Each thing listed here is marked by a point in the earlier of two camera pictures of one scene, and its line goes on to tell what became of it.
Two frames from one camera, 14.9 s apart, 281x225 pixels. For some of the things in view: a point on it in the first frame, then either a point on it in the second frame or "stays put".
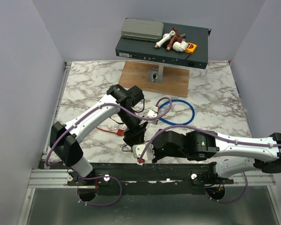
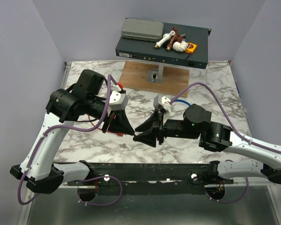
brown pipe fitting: x=174 y=39 stays put
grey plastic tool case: x=145 y=30 stays put
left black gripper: x=135 y=135 -> x=118 y=122
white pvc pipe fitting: x=166 y=37 stays put
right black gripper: x=157 y=156 -> x=149 y=138
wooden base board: x=175 y=79 stays put
